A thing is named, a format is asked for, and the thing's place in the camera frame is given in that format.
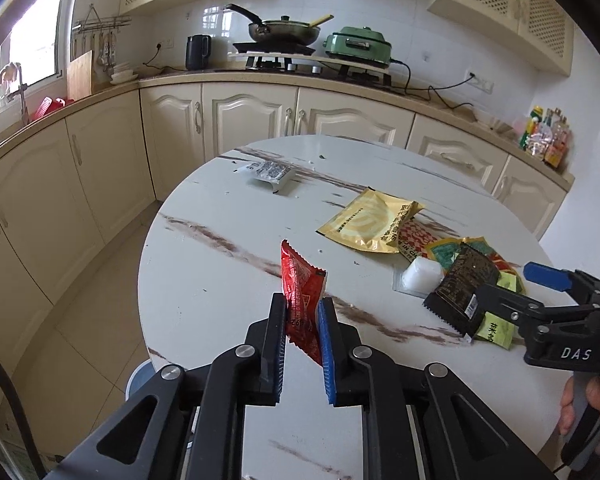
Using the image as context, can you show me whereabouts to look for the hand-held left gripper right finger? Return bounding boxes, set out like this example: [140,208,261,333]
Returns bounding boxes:
[317,296,558,480]

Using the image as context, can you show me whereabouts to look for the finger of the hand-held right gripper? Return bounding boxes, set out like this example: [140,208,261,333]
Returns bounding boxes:
[523,261,600,311]
[472,282,597,333]

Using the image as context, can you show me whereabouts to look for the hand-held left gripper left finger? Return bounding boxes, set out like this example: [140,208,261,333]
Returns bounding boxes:
[45,292,288,480]

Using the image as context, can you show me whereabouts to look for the black snack packet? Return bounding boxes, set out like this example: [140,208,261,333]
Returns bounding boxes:
[422,242,501,338]

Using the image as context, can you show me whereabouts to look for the red sauce packet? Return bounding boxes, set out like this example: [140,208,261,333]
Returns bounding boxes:
[280,239,329,367]

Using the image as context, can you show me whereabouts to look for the red checkered sachet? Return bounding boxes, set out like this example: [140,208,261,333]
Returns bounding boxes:
[395,220,438,263]

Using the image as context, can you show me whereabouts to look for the light blue trash bin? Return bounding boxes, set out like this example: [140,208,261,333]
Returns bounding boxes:
[127,362,161,401]

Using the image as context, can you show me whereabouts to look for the pale green sachet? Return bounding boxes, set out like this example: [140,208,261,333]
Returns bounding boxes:
[495,270,527,295]

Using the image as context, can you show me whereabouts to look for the light green packet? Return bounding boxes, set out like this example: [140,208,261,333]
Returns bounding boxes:
[472,310,517,352]

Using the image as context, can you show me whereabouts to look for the green orange bordered sachet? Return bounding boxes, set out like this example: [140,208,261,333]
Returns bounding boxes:
[425,236,488,267]

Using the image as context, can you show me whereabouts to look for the white plastic cup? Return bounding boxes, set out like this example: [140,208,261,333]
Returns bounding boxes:
[399,257,445,295]

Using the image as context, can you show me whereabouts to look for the cluster of seasoning bottles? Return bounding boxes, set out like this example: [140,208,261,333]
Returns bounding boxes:
[519,106,571,168]

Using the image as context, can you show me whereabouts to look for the yellow foil packet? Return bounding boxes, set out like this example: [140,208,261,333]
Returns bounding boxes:
[316,187,426,255]

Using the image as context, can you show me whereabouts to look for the white printed sachet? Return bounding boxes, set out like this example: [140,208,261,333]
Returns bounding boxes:
[247,160,297,193]

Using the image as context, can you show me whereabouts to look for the cream kitchen base cabinets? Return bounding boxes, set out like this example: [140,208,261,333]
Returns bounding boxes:
[0,72,576,361]

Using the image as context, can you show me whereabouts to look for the gas stove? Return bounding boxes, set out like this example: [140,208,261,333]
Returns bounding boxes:
[215,52,393,87]

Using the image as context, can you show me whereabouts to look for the green electric cooker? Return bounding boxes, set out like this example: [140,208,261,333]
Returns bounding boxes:
[322,26,396,67]

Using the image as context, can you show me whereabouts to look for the black induction cooker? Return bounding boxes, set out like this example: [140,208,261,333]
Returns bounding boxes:
[232,41,317,56]

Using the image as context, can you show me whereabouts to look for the black kettle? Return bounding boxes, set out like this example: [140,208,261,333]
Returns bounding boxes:
[186,34,213,72]

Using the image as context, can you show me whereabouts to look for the stack of white dishes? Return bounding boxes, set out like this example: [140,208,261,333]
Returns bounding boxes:
[109,61,140,85]

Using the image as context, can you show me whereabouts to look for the frying pan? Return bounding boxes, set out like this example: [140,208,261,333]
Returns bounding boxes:
[225,4,323,45]

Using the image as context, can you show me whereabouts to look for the red plastic basket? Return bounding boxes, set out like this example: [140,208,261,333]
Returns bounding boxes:
[31,96,76,121]

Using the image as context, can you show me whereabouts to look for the wooden cutting board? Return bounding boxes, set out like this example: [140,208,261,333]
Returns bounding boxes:
[66,50,93,101]

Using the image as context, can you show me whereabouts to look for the metal faucet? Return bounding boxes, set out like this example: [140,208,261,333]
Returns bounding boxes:
[0,62,31,123]

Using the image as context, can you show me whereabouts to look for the window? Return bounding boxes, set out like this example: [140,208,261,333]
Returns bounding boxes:
[0,0,66,116]

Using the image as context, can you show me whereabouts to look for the wide white wall socket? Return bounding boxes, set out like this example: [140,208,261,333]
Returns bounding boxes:
[467,71,495,92]

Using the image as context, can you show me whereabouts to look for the black cooker power cable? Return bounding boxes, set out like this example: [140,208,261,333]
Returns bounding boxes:
[390,60,476,123]

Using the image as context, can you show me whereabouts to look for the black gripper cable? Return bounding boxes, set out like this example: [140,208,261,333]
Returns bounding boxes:
[0,335,46,480]

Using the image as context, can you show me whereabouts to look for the black kettle cable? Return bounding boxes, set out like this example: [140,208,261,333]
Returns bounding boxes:
[142,46,188,73]

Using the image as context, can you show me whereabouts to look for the wall utensil rack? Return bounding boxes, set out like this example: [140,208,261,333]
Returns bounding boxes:
[72,4,132,68]

